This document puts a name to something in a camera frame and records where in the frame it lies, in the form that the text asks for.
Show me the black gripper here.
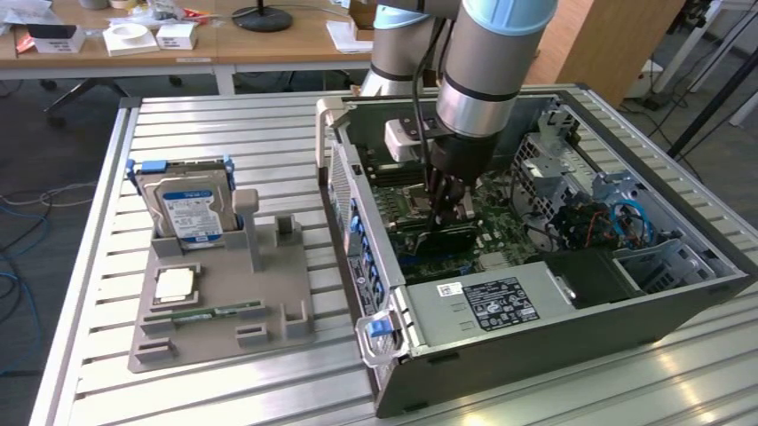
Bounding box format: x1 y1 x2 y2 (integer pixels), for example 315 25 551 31
423 132 498 230

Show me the graphics card with metal bracket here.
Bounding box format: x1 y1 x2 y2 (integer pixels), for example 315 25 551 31
396 223 479 268

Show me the CPU socket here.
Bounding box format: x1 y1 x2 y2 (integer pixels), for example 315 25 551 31
401 182 431 219

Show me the perforated silver drive cage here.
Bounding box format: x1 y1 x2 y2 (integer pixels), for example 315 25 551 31
510 131 587 230

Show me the green motherboard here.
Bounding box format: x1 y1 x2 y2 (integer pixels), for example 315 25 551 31
357 146 538 285

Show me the white paper stack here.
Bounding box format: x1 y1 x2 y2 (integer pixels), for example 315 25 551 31
324 20 375 55

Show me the white box device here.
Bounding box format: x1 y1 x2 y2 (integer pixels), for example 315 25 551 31
626 59 670 101

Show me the grey power supply unit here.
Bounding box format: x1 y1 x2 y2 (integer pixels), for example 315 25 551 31
404 260 576 348

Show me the brown cardboard box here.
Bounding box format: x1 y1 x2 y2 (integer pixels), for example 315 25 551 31
347 0 377 31

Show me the wooden cabinet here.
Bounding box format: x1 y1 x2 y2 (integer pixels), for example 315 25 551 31
530 0 691 107

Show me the case latch with blue tab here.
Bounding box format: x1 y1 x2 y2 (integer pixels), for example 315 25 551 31
352 307 411 369

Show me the silver disk bay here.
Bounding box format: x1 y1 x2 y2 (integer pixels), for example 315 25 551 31
611 238 720 295

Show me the black slanted stand pole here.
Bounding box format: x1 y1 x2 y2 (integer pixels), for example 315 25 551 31
666 42 758 160

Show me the black round lamp base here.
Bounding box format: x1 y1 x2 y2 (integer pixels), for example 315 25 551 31
229 0 295 34

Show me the grey parts rack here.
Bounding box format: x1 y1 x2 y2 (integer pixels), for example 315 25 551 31
128 188 319 375

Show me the open black PC case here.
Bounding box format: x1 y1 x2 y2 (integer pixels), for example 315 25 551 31
315 83 758 421

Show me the small white cardboard box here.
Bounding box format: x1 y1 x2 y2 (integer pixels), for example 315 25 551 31
156 21 200 51

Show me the silver CPU chip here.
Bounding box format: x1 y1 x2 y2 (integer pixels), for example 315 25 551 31
153 267 197 303

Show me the green RAM stick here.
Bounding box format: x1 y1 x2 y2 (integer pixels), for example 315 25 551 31
144 301 265 324

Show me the white box with tape roll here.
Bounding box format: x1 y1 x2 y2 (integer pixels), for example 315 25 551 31
100 24 160 58

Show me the wooden desk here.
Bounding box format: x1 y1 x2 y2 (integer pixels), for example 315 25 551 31
0 0 542 83

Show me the black office chair base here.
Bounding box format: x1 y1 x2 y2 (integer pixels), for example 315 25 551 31
38 75 135 130

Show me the white box with black top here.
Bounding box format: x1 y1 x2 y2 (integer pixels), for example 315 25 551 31
26 24 88 54

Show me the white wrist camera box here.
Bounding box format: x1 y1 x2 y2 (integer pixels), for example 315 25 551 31
383 117 444 164

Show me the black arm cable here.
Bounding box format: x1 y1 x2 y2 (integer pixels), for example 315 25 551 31
409 20 452 178

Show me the red wire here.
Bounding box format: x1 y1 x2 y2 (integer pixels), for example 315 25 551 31
582 211 600 249

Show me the blue wire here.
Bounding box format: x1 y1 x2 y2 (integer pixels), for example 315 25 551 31
612 199 658 249

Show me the white desk frame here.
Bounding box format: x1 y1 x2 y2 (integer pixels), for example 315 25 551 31
650 0 758 128

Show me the hard disk with blue bracket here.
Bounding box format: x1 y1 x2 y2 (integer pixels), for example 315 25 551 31
125 154 237 254

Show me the white floor cable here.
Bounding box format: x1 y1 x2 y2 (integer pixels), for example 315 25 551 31
0 181 96 209

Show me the blue floor cable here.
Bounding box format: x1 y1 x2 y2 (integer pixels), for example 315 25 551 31
0 212 52 378

